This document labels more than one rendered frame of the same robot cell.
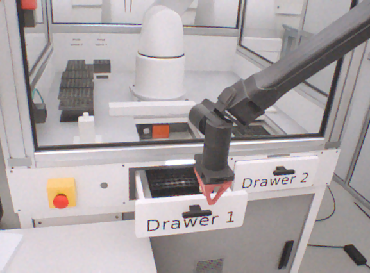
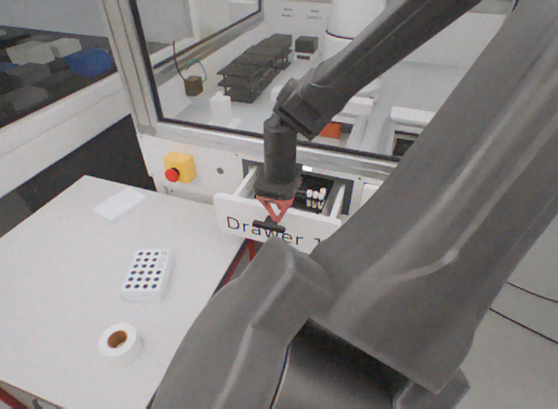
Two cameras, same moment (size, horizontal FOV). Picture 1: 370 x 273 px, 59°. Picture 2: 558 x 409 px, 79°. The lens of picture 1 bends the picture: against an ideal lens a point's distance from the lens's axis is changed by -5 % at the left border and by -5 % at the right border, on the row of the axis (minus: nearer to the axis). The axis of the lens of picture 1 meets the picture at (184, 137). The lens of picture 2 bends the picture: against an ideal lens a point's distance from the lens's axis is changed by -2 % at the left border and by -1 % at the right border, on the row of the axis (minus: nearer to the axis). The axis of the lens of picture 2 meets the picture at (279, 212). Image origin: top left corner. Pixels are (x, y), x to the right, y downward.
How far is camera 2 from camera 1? 0.43 m
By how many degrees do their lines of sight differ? 32
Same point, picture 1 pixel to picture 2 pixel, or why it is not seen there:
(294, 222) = not seen: hidden behind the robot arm
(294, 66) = (350, 53)
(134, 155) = (247, 146)
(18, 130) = (141, 98)
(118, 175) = (232, 163)
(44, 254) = (152, 218)
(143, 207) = (221, 202)
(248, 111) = (308, 115)
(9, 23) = not seen: outside the picture
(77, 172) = (194, 151)
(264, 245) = not seen: hidden behind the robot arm
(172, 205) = (250, 209)
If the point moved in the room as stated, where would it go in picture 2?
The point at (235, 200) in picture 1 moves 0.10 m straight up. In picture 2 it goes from (321, 226) to (326, 188)
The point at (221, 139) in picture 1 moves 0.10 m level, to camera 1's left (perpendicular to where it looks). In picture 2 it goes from (273, 145) to (226, 129)
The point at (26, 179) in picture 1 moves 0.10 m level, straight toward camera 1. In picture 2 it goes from (153, 147) to (140, 167)
